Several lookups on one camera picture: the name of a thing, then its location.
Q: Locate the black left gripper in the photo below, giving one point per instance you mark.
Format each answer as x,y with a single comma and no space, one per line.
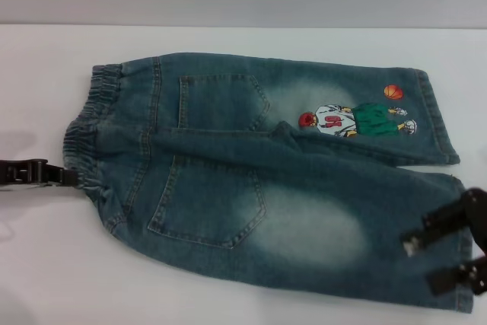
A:
9,173

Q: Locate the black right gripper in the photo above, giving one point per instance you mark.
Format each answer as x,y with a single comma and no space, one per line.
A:
477,218

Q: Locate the blue denim shorts basketball print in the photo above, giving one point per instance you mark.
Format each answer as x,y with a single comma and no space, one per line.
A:
266,188

